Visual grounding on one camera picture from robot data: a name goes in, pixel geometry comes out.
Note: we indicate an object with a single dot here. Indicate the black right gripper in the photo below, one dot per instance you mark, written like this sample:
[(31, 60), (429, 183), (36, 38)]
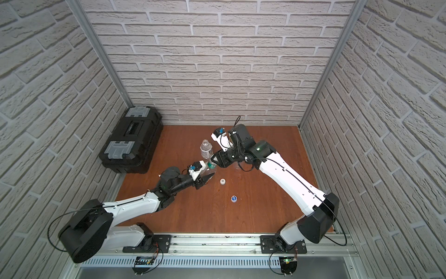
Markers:
[(221, 161)]

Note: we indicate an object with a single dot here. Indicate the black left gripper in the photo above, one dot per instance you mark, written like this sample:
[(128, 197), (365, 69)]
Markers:
[(198, 181)]

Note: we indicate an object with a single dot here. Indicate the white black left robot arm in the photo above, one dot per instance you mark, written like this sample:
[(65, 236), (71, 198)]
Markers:
[(94, 227)]

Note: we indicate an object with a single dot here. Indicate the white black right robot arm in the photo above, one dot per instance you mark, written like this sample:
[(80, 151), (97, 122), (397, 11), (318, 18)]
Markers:
[(319, 209)]

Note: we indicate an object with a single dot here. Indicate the clear labelled standing bottle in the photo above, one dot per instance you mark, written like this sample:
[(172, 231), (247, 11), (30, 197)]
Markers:
[(206, 150)]

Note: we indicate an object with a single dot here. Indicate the black plastic toolbox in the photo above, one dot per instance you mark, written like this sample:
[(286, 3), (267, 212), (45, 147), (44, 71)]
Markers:
[(132, 144)]

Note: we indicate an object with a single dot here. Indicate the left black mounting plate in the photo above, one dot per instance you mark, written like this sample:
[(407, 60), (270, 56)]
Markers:
[(151, 242)]

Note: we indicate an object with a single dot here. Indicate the black mounting plate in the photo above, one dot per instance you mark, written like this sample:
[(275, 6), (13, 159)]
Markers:
[(274, 244), (151, 242)]

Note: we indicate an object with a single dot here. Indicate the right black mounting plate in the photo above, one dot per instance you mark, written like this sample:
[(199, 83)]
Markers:
[(274, 244)]

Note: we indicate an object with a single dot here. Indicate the left controller circuit board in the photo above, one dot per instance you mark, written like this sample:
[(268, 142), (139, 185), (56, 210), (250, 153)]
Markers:
[(143, 264)]

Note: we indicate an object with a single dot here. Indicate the controller circuit board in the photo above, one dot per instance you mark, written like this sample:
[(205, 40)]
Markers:
[(143, 264), (288, 265)]

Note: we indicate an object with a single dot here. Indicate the right controller circuit board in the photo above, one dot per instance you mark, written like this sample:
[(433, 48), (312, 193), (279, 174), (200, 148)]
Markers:
[(288, 265)]

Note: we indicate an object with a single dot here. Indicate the right corner aluminium profile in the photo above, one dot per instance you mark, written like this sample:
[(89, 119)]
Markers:
[(337, 51)]

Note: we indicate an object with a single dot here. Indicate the corner aluminium profile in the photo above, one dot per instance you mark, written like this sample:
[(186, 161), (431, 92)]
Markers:
[(337, 51), (88, 29)]

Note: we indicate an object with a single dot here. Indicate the left corner aluminium profile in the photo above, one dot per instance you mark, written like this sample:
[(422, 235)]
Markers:
[(88, 29)]

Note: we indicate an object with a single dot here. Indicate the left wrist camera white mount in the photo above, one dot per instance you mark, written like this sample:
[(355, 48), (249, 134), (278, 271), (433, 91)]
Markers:
[(196, 169)]

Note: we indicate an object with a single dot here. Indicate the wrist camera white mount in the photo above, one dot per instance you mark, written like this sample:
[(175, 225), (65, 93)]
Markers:
[(221, 137), (196, 169)]

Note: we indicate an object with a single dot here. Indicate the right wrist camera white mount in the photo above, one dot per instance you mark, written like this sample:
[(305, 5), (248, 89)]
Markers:
[(221, 137)]

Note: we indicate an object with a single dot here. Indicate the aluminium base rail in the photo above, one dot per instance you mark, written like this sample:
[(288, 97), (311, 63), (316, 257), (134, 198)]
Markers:
[(220, 251)]

